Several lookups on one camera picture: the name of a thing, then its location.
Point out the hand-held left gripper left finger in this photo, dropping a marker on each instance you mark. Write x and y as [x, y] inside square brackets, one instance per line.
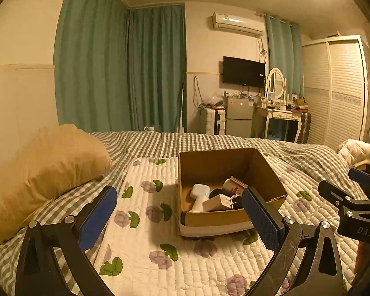
[98, 219]

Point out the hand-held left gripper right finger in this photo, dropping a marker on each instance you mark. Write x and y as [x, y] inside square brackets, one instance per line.
[262, 222]

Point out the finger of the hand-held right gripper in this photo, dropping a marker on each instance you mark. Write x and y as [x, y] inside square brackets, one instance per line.
[360, 177]
[334, 192]

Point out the white power adapter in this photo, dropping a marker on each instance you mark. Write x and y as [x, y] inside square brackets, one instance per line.
[217, 204]

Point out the black cylinder bottle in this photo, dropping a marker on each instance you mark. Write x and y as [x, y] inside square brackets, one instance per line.
[219, 191]

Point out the brown cardboard box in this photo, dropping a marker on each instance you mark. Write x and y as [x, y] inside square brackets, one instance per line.
[203, 222]

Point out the white handheld device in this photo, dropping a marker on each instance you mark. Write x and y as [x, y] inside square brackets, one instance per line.
[199, 195]

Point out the person's right hand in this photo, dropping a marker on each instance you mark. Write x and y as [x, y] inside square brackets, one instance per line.
[360, 257]

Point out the white padded jacket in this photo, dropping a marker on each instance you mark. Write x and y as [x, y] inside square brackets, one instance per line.
[354, 152]

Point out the grey checked bed sheet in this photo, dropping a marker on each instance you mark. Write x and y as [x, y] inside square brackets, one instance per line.
[64, 200]

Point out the white floral quilted mat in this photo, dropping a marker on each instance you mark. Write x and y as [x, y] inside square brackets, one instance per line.
[148, 246]

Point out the tan pillow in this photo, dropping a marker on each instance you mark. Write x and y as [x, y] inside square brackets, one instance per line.
[43, 175]

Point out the dark suitcase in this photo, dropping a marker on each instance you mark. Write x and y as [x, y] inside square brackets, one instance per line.
[304, 128]

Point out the white louvered wardrobe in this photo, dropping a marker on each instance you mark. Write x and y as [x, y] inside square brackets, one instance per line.
[339, 89]

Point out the white dressing table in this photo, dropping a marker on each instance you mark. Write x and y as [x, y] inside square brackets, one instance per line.
[280, 114]

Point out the small brown box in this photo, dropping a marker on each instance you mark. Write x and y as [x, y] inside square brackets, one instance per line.
[300, 101]

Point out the small grey fridge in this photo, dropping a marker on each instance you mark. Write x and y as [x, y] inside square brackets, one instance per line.
[239, 114]

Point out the white ribbed suitcase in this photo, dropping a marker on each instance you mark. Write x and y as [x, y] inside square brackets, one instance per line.
[214, 120]

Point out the white oval vanity mirror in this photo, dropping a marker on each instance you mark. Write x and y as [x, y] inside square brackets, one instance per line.
[276, 80]

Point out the narrow green curtain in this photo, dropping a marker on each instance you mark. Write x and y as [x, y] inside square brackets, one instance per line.
[282, 52]

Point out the wide green curtain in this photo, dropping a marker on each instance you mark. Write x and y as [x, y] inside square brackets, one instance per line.
[91, 55]

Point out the white air conditioner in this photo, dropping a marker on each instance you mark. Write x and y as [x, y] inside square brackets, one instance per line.
[237, 23]

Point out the black wall television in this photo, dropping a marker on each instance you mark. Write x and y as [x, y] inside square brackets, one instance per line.
[243, 71]

